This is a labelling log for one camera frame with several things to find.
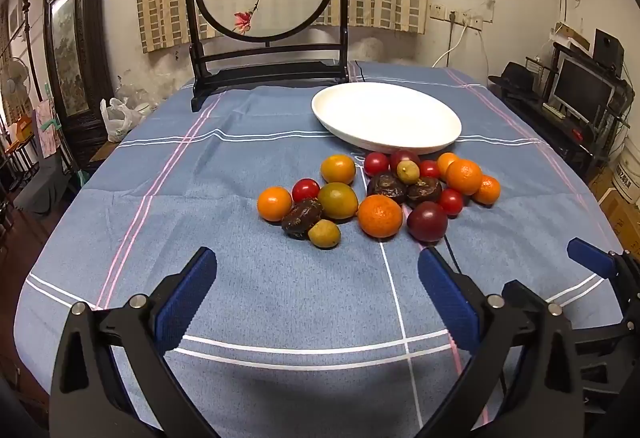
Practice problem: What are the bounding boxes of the cardboard box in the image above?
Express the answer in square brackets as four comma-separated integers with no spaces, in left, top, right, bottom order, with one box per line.
[590,168,640,253]

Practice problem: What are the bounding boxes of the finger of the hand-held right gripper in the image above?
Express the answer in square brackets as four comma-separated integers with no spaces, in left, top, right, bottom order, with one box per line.
[566,238,640,319]
[502,280,637,356]

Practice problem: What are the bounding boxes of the white bucket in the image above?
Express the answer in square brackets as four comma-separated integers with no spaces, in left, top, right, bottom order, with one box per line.
[612,138,640,206]

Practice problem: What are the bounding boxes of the smooth small orange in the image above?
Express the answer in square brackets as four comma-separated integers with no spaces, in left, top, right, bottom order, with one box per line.
[257,186,293,223]
[320,155,357,185]
[437,152,461,181]

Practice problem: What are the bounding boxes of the black computer monitor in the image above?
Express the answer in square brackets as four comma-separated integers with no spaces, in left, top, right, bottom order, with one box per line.
[550,55,618,121]

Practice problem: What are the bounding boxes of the black hat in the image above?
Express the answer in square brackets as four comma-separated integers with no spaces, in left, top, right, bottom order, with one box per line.
[487,62,541,91]

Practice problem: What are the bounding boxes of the small yellow-green fruit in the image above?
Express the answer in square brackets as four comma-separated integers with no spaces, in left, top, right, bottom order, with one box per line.
[307,219,342,249]
[397,160,420,185]

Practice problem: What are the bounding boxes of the blue striped tablecloth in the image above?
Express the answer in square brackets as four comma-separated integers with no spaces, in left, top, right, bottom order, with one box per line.
[14,60,626,438]

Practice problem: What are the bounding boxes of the black equipment rack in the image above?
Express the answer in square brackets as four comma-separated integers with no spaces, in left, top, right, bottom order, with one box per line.
[500,42,631,179]

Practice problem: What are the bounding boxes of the dark brown wrinkled fruit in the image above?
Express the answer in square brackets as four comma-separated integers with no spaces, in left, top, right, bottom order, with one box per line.
[405,177,443,209]
[366,172,408,205]
[281,198,323,239]

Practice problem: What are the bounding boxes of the white electric fan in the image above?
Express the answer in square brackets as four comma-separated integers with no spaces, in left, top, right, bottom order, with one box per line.
[0,56,27,119]

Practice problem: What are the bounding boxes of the white oval plate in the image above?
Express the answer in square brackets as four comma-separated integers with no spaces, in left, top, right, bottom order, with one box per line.
[311,82,462,155]

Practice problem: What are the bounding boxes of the dark red plum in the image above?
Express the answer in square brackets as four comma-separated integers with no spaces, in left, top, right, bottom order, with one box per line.
[406,201,449,243]
[389,149,421,173]

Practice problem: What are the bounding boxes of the dark wood framed painting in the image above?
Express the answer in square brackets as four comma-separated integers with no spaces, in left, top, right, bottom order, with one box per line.
[42,0,116,159]

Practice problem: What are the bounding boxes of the bumpy orange mandarin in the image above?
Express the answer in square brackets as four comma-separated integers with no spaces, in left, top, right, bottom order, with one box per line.
[357,194,404,239]
[445,159,484,196]
[472,175,501,205]

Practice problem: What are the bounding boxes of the dark slender pole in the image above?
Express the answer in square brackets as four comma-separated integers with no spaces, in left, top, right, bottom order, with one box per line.
[19,0,45,98]

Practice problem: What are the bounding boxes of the white power cable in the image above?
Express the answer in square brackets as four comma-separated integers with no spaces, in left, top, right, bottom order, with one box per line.
[432,20,468,68]

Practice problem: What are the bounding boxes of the yellow-green tangerine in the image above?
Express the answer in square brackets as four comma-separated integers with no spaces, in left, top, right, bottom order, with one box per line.
[318,182,359,220]

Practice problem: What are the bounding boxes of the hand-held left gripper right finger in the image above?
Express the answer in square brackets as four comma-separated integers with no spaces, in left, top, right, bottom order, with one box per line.
[417,246,586,438]

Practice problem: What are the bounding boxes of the white plastic bag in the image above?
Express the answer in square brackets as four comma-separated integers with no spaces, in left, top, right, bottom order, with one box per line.
[100,98,143,143]

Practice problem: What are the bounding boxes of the black speaker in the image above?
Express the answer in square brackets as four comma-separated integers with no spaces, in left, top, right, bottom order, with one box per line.
[592,28,626,68]

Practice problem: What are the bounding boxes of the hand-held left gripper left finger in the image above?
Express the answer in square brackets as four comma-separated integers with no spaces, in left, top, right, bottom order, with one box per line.
[48,246,221,438]

